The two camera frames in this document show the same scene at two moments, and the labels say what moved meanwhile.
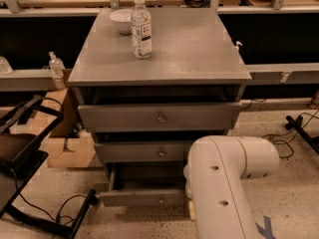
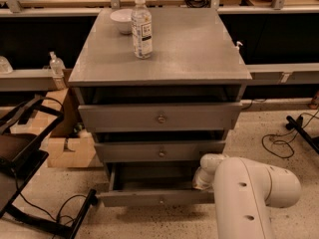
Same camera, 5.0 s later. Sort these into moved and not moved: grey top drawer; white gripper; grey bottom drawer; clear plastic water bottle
Moved: white gripper
Not moved: grey top drawer; clear plastic water bottle; grey bottom drawer
